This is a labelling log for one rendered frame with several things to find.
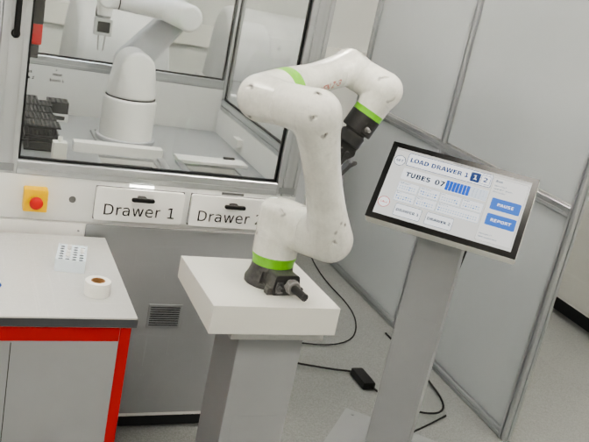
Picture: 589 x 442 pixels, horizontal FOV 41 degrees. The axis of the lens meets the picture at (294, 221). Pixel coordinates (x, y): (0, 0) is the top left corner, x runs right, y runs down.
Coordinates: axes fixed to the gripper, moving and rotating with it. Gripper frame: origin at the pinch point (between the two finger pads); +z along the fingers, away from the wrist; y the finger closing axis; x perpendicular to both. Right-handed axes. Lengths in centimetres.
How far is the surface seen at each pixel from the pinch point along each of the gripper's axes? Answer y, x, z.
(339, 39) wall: 167, 357, -65
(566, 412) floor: 207, 32, 32
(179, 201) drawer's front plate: -15, 41, 32
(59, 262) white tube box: -48, 12, 58
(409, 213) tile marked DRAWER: 46.5, 15.1, -8.0
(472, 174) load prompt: 59, 15, -31
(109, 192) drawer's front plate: -37, 42, 41
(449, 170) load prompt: 53, 20, -27
